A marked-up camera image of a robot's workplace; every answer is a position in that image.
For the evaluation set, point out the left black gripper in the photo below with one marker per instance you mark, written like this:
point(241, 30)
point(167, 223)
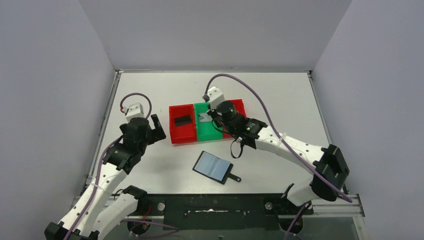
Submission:
point(154, 131)

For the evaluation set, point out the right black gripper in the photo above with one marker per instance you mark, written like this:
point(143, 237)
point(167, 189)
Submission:
point(213, 113)

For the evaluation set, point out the black leather card holder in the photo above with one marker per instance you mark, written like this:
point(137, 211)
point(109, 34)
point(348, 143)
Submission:
point(215, 168)

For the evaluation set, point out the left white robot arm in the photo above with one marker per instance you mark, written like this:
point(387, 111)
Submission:
point(88, 220)

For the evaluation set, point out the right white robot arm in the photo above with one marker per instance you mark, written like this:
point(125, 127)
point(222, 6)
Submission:
point(326, 166)

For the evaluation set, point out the silver card with magnetic stripe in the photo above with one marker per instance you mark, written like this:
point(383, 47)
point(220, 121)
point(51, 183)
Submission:
point(203, 117)

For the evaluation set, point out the black card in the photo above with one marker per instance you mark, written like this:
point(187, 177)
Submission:
point(183, 120)

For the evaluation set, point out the right red plastic bin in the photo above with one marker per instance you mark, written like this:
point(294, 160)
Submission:
point(239, 107)

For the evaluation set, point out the red plastic bin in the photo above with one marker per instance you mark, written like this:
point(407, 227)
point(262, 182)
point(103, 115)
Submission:
point(186, 133)
point(239, 107)

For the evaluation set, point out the green plastic bin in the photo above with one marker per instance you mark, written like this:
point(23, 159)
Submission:
point(205, 131)

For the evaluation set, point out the left red plastic bin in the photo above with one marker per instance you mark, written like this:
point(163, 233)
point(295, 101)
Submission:
point(186, 133)

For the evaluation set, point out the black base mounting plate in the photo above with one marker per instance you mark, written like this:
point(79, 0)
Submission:
point(208, 211)

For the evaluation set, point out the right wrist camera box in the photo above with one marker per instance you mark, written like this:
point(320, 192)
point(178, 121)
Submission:
point(213, 96)

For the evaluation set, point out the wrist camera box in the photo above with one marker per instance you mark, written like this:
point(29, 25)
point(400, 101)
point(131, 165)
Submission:
point(213, 96)
point(135, 110)

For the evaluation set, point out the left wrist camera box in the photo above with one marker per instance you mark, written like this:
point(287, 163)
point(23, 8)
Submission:
point(135, 110)

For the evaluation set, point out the aluminium table edge rail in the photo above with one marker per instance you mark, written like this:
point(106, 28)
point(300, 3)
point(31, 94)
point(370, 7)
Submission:
point(104, 121)

